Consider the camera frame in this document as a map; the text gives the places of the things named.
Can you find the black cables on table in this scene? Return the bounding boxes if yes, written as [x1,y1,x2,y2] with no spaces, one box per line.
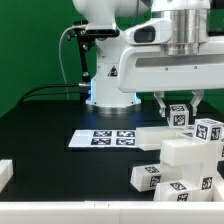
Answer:
[20,83,92,103]

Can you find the black camera on stand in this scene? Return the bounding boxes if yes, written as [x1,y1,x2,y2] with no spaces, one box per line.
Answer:
[85,23,119,38]

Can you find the white front rail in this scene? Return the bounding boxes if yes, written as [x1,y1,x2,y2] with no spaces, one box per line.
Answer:
[0,202,224,224]

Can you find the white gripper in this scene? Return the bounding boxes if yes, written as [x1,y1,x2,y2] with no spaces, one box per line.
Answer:
[118,44,224,117]

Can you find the grey camera cable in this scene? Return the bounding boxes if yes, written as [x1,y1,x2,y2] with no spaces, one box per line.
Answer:
[58,25,81,101]

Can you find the white tagged cube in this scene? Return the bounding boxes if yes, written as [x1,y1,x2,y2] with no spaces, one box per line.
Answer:
[193,118,223,142]

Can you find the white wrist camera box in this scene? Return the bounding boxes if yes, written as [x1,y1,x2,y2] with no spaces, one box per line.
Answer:
[124,18,172,46]

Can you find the white tagged cube nut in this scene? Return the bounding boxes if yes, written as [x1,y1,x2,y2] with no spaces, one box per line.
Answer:
[167,104,189,128]

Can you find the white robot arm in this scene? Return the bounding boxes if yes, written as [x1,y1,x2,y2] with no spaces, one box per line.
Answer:
[73,0,224,116]

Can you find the black camera stand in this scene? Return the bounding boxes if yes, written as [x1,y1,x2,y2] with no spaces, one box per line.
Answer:
[66,20,98,101]

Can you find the white chair back frame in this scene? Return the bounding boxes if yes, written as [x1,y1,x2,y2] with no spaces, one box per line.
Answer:
[135,126,224,166]

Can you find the white marker sheet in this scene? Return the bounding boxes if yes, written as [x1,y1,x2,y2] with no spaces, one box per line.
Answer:
[69,129,136,148]

